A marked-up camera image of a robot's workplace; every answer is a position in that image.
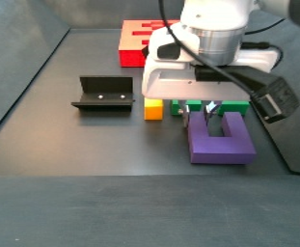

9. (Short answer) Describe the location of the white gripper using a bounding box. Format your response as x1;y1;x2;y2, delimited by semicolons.
141;22;279;127

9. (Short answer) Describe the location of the purple U-shaped block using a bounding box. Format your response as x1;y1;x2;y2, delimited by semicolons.
188;112;256;164

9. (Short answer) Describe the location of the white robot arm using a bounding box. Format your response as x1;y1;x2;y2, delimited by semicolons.
141;0;300;124

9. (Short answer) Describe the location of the red puzzle board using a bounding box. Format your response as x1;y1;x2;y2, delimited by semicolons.
119;19;164;68

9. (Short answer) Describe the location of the green S-shaped block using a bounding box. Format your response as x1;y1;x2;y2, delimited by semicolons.
169;98;251;118

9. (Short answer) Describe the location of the yellow long bar block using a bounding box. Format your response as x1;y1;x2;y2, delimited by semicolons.
144;98;164;121

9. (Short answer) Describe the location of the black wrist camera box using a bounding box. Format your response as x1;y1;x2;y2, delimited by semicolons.
195;66;300;124

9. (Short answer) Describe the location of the black cable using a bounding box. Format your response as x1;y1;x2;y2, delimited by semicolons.
157;0;285;97

